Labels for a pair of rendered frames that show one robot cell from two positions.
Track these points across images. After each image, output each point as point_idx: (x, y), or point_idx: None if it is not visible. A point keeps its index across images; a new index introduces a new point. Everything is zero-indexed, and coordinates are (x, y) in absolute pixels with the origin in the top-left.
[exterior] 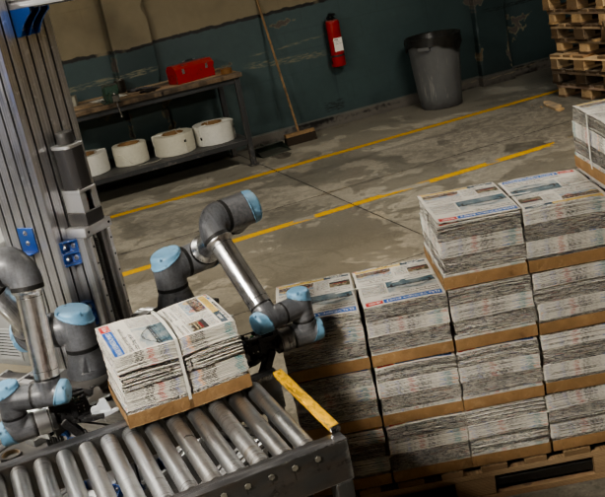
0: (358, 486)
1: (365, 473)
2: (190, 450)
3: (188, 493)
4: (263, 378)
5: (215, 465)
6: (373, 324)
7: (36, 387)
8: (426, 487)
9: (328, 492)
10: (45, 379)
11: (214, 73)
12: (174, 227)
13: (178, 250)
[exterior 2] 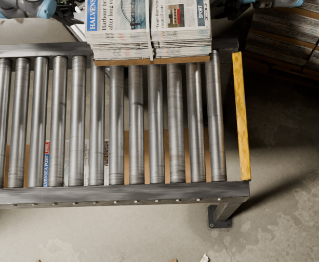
0: (275, 62)
1: (283, 60)
2: (131, 126)
3: (110, 192)
4: (223, 48)
5: (143, 160)
6: None
7: (23, 0)
8: None
9: (253, 56)
10: (30, 1)
11: None
12: None
13: None
